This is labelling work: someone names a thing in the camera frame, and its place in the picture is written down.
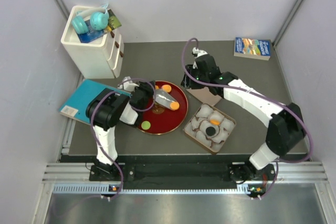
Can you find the orange round cookie top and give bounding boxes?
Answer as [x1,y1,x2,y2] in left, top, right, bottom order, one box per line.
[161,84,172,93]

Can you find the orange round cookie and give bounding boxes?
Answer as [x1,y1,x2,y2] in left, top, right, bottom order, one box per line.
[170,101,180,111]
[210,120,221,125]
[161,84,172,93]

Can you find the beige tin lid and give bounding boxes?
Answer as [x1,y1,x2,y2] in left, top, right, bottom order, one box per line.
[186,87,222,106]

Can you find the black round cookie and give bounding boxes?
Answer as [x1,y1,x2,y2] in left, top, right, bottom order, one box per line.
[205,126,216,137]

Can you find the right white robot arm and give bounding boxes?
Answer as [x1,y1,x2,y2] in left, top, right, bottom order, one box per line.
[181,53,307,180]

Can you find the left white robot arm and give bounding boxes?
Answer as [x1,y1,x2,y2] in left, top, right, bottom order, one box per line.
[86,77,155,181]

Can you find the round red lacquer plate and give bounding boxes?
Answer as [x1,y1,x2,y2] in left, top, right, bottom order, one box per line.
[138,81,188,135]

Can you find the green round cookie bottom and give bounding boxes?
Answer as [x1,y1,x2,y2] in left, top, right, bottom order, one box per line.
[141,121,151,131]

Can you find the white drawer cabinet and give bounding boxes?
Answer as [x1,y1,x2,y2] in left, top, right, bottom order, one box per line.
[61,5,124,79]

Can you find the colourful paperback book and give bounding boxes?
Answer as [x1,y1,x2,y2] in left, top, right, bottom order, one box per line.
[234,37,271,61]

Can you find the tin box with paper cups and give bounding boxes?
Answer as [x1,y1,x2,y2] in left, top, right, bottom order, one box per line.
[184,103,236,154]

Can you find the blue notebook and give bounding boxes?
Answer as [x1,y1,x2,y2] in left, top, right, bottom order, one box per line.
[59,80,130,125]

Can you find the green picture card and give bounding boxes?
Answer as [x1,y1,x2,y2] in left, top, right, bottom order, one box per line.
[106,9,122,31]

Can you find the blue book on cabinet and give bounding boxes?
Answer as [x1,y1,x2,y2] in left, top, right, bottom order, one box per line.
[77,26,106,43]

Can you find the teal headphones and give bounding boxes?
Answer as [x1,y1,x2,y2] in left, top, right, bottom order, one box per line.
[71,4,109,34]

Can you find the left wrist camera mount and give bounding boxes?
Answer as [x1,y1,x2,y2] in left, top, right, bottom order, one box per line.
[118,76,139,92]

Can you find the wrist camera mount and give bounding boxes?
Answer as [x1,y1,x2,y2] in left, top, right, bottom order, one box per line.
[192,47,208,58]
[118,76,139,92]

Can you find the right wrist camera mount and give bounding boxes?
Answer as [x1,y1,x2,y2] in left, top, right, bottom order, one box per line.
[192,47,208,58]

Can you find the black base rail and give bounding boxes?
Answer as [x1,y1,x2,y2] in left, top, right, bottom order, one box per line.
[89,163,275,184]

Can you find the grey slotted cable duct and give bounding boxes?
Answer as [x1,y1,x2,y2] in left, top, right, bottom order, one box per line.
[52,184,261,195]

